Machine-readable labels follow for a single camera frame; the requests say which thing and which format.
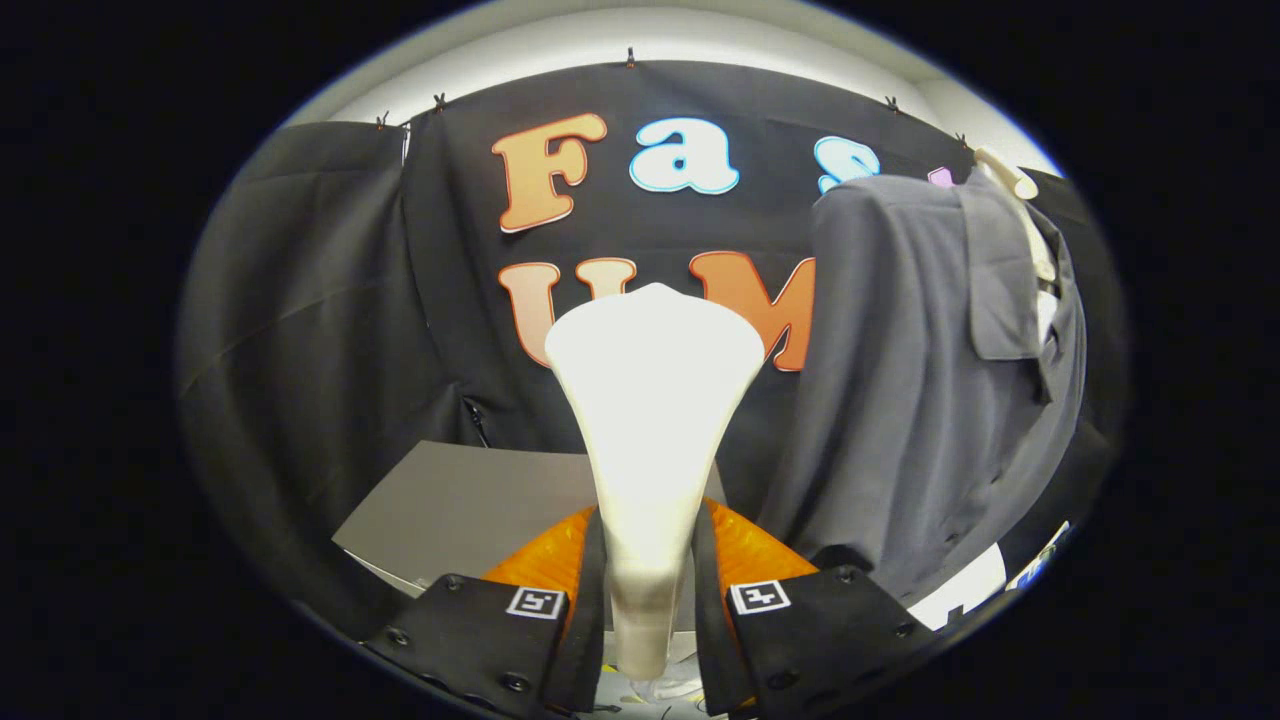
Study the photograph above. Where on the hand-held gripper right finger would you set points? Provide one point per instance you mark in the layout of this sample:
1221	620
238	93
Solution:
708	640

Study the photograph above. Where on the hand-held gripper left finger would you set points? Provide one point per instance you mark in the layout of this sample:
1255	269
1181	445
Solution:
588	650

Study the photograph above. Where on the grey button-up shirt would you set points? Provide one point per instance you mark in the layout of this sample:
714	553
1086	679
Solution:
900	400

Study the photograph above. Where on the grey cabinet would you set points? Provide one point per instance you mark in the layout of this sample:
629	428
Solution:
470	510

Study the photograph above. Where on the white printed sheet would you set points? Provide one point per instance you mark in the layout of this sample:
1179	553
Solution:
1040	560

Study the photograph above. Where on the black backdrop cloth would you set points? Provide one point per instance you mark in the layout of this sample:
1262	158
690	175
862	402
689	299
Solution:
330	320

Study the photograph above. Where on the cream mannequin torso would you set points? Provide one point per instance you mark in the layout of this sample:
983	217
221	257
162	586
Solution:
1005	175

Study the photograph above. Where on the row of black cloth clips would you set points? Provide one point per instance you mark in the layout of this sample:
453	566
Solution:
630	56

